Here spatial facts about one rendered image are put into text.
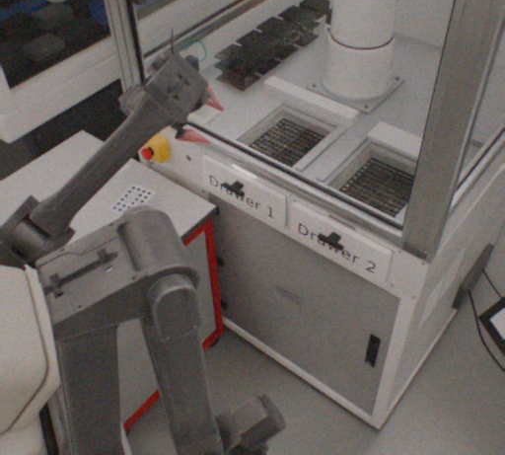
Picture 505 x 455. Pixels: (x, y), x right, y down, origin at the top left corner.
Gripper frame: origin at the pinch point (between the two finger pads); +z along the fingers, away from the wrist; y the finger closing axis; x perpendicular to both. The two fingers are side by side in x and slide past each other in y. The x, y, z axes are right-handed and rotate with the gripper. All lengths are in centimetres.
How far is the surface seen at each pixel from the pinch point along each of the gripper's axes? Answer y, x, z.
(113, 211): -22.6, 38.6, -3.7
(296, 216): -11.5, -2.7, 29.9
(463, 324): -6, 30, 142
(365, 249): -16.3, -19.5, 41.0
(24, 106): 3, 72, -35
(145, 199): -15.9, 36.4, 3.0
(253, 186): -6.5, 6.3, 19.7
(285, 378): -49, 56, 86
